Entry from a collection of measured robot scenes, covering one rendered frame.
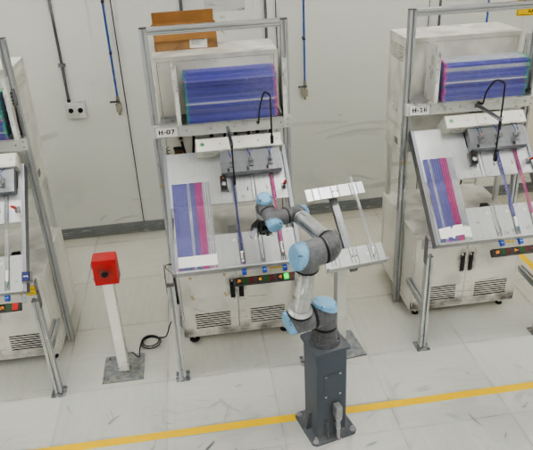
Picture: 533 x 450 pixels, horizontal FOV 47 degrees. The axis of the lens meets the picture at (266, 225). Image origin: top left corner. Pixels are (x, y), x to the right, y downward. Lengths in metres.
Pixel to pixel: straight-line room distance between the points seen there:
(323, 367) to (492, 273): 1.58
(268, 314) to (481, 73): 1.89
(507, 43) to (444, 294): 1.58
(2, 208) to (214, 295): 1.29
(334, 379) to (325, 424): 0.28
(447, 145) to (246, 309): 1.56
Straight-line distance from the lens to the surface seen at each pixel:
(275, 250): 3.37
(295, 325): 2.85
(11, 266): 3.51
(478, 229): 3.68
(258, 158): 3.50
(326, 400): 3.19
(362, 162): 5.39
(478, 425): 3.53
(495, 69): 3.82
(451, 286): 4.14
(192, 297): 3.78
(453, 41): 3.88
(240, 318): 3.89
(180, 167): 3.55
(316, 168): 5.30
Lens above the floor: 2.43
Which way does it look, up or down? 27 degrees down
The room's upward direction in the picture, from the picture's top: 3 degrees counter-clockwise
